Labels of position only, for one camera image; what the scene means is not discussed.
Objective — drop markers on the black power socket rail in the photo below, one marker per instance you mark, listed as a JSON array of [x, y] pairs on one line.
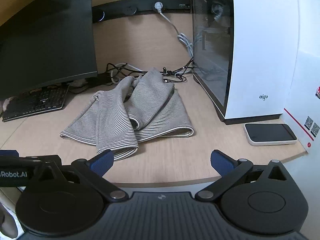
[[117, 11]]

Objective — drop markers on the white paper label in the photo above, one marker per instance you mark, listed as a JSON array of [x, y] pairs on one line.
[[307, 67]]

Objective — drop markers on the black computer monitor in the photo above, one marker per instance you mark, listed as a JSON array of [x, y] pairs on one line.
[[45, 35]]

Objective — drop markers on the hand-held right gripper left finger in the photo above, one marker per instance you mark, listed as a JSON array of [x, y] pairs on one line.
[[103, 162]]

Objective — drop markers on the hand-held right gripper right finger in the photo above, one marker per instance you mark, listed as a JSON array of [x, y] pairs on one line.
[[221, 162]]

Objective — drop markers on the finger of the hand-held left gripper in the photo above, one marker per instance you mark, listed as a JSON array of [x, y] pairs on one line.
[[8, 153], [50, 158]]

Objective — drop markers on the white smartphone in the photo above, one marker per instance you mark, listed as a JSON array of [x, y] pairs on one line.
[[270, 133]]

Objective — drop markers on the small pale object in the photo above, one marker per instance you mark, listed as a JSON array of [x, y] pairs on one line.
[[6, 103]]

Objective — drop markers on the grey striped cloth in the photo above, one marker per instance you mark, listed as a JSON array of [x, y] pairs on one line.
[[112, 120]]

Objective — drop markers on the black keyboard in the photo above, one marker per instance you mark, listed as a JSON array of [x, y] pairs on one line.
[[37, 103]]

